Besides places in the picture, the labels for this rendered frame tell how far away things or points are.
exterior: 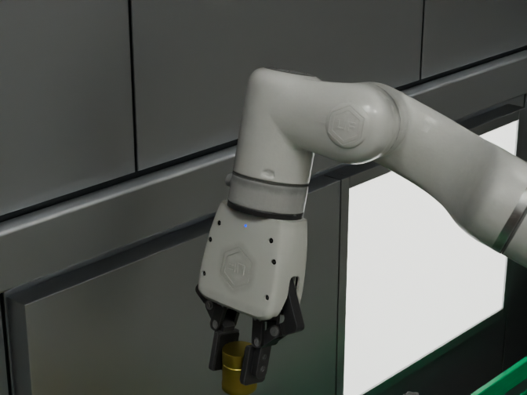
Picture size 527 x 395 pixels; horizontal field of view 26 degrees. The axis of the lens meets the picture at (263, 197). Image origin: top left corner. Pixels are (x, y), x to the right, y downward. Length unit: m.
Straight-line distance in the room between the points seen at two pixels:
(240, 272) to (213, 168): 0.17
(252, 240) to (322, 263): 0.33
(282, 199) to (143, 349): 0.25
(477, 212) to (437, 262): 0.60
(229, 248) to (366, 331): 0.47
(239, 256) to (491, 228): 0.24
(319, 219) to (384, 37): 0.25
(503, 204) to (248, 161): 0.24
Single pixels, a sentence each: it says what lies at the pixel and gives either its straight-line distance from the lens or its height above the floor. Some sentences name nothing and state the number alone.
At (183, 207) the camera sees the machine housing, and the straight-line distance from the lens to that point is 1.21.
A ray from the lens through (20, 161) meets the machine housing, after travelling 1.08.
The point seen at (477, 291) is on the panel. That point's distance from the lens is 1.75.
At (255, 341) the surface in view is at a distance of 1.11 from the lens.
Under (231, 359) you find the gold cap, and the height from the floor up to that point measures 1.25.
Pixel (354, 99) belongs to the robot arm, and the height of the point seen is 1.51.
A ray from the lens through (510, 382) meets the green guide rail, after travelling 1.73.
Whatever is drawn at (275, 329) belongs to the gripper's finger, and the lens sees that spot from 1.10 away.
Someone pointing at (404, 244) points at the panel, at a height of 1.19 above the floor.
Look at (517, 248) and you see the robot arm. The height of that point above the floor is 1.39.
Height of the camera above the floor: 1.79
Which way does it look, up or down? 21 degrees down
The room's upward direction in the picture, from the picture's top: straight up
